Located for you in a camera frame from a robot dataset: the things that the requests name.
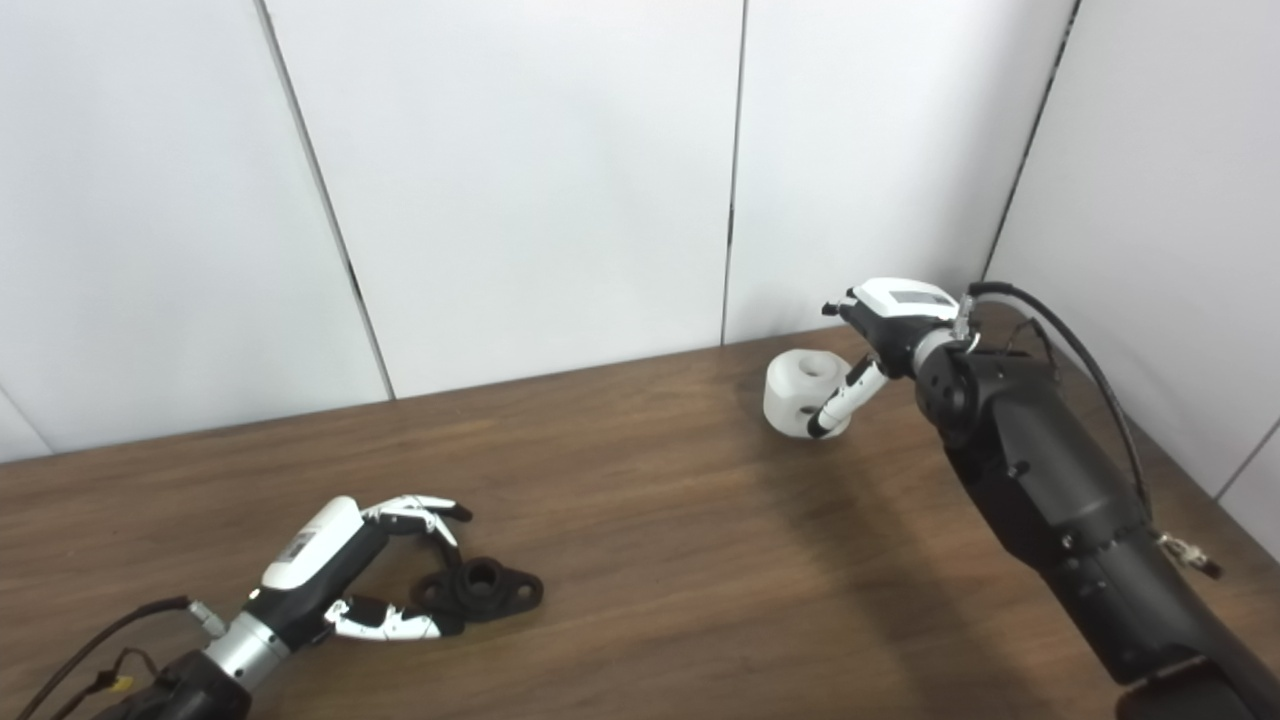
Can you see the round white piece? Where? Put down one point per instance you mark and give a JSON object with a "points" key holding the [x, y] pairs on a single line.
{"points": [[795, 395]]}

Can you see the black flanged holder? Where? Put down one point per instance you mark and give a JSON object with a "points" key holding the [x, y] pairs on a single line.
{"points": [[485, 585]]}

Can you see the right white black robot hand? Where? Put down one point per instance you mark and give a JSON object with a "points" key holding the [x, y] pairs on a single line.
{"points": [[900, 320]]}

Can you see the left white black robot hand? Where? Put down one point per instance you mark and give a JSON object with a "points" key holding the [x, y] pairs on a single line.
{"points": [[310, 560]]}

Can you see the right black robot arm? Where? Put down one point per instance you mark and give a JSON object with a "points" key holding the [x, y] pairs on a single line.
{"points": [[1040, 470]]}

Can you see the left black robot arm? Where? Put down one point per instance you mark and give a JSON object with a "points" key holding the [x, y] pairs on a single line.
{"points": [[190, 695]]}

